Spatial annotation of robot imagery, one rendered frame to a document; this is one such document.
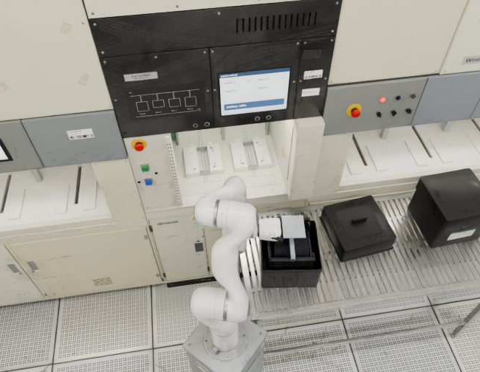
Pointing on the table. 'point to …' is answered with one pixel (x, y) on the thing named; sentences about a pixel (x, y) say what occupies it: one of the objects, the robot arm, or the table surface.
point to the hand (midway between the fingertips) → (292, 229)
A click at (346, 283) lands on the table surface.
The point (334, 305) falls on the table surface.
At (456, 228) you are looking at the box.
